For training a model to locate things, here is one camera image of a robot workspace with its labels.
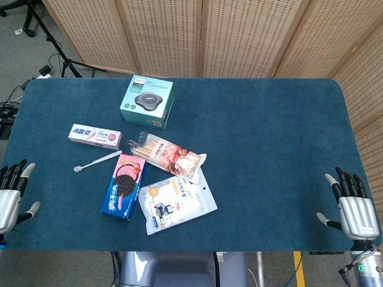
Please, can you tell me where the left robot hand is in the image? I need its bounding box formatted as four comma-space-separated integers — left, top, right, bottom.
0, 159, 41, 235

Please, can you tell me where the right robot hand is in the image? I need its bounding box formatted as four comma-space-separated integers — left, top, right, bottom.
316, 166, 381, 240

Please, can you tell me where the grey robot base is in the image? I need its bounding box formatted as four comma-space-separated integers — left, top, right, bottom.
118, 251, 250, 287

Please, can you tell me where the white toothbrush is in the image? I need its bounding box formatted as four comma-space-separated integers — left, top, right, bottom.
73, 150, 123, 173

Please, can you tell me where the white toothpaste box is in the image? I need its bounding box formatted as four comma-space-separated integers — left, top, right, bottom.
68, 124, 124, 150

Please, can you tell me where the blue Oreo cookie box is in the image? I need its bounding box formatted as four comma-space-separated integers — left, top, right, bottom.
100, 154, 150, 221

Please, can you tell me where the black tripod stand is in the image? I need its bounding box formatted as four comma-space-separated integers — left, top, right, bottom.
29, 0, 105, 78

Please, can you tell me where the white disposable gloves packet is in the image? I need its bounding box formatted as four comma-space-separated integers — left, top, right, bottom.
138, 169, 218, 236

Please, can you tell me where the biscuit stick packet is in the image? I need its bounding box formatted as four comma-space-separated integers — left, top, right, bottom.
127, 132, 208, 176

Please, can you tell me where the blue table mat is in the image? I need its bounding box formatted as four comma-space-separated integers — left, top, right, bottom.
0, 77, 378, 252

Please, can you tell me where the teal speakerphone box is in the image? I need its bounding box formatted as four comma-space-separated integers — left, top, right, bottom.
119, 75, 176, 130

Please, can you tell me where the black office chair base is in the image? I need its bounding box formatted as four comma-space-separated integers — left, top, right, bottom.
0, 0, 42, 38

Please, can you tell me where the wicker folding screen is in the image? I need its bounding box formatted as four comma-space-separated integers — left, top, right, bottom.
41, 0, 383, 180

